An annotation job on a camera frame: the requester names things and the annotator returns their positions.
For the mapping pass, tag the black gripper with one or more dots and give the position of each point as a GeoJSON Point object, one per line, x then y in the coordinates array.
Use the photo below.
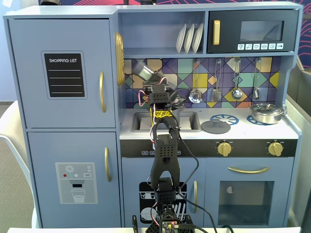
{"type": "Point", "coordinates": [143, 70]}

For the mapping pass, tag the gray salt shaker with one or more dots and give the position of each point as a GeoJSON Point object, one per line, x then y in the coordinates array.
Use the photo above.
{"type": "Point", "coordinates": [145, 71]}

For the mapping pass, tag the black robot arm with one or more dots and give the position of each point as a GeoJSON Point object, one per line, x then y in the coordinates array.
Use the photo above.
{"type": "Point", "coordinates": [165, 150]}

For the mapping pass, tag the gold toy phone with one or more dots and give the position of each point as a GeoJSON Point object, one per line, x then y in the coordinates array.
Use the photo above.
{"type": "Point", "coordinates": [119, 58]}

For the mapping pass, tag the gray toy pot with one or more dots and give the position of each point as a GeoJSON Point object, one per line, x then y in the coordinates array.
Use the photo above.
{"type": "Point", "coordinates": [179, 115]}

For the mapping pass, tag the metal toy skimmer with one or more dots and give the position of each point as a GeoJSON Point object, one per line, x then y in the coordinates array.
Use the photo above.
{"type": "Point", "coordinates": [195, 96]}

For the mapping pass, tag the white toy plate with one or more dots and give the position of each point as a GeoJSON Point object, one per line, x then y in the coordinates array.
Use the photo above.
{"type": "Point", "coordinates": [180, 40]}
{"type": "Point", "coordinates": [198, 37]}
{"type": "Point", "coordinates": [189, 38]}

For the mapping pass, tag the blue toy kitchen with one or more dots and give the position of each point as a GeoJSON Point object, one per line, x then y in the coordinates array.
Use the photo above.
{"type": "Point", "coordinates": [136, 24]}

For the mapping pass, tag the metal toy spatula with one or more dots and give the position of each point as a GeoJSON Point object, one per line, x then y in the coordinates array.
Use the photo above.
{"type": "Point", "coordinates": [216, 95]}

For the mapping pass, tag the gray pot lid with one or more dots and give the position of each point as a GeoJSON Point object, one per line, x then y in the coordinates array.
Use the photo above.
{"type": "Point", "coordinates": [215, 127]}

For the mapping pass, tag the metal toy ladle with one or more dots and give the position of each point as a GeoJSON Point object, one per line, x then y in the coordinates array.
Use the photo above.
{"type": "Point", "coordinates": [236, 94]}

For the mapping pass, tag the dishwasher door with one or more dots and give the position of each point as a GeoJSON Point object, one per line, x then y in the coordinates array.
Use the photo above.
{"type": "Point", "coordinates": [136, 170]}

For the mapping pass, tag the gold stove knob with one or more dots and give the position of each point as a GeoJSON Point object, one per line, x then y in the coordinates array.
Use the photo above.
{"type": "Point", "coordinates": [224, 148]}
{"type": "Point", "coordinates": [275, 148]}

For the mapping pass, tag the black toy microwave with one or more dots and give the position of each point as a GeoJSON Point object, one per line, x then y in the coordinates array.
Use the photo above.
{"type": "Point", "coordinates": [230, 14]}

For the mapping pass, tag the oven door with window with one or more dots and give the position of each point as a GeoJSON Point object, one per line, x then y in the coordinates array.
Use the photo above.
{"type": "Point", "coordinates": [213, 174]}

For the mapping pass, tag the steel pot with lid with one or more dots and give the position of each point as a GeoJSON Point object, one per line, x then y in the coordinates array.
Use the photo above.
{"type": "Point", "coordinates": [266, 114]}

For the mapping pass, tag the large fridge door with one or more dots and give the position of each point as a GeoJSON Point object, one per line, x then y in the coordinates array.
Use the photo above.
{"type": "Point", "coordinates": [29, 97]}

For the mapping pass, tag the fridge door with dispenser print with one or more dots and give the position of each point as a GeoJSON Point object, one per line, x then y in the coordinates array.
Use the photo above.
{"type": "Point", "coordinates": [43, 150]}

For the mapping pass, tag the motor controller board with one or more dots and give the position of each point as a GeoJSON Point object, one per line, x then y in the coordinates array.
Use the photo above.
{"type": "Point", "coordinates": [170, 225]}

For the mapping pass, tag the white chair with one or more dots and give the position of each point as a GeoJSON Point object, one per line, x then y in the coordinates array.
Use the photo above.
{"type": "Point", "coordinates": [9, 121]}

